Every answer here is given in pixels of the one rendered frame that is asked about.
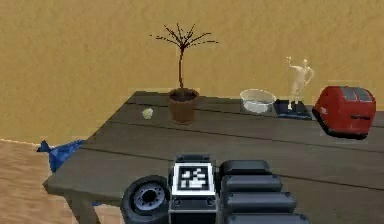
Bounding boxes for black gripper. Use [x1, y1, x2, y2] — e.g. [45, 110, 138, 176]
[120, 175, 172, 224]

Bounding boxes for small pale crumpled lump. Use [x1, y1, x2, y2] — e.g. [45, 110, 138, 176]
[141, 107, 155, 120]

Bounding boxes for blue cloth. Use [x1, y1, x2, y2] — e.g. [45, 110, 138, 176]
[36, 139, 86, 173]

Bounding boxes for dark grey wooden table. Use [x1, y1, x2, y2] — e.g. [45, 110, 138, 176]
[42, 90, 384, 224]

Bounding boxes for bare plant in brown pot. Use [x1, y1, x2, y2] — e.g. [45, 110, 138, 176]
[149, 23, 219, 126]

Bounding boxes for clear glass bowl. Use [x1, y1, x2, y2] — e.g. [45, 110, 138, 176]
[239, 88, 277, 115]

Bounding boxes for cream statue on dark base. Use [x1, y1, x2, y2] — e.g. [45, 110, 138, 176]
[273, 55, 316, 120]

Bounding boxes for red toaster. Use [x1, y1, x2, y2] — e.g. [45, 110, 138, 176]
[311, 85, 377, 140]

